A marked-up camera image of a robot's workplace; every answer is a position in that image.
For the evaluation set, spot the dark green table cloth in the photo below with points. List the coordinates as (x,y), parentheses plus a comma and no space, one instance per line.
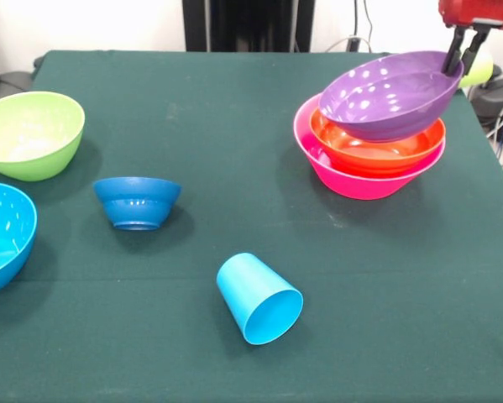
(234,210)

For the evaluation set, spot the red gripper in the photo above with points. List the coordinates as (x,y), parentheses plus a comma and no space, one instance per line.
(473,10)

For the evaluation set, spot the large orange bowl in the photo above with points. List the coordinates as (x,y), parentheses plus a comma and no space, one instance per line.
(377,157)

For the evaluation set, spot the pink bowl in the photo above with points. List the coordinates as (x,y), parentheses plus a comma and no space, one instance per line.
(360,186)

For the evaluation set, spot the light blue cup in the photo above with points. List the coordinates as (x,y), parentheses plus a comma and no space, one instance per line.
(251,289)

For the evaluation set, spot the lime green cup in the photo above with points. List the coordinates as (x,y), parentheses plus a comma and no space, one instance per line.
(482,69)

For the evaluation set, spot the purple bowl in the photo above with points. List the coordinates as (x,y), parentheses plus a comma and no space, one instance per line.
(385,101)

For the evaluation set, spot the lime green bowl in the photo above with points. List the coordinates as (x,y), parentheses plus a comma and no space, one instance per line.
(33,134)

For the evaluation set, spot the small dark blue bowl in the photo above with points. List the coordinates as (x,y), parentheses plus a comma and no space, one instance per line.
(135,205)

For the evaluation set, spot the light blue bowl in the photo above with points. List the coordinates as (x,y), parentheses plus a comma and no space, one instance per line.
(3,239)

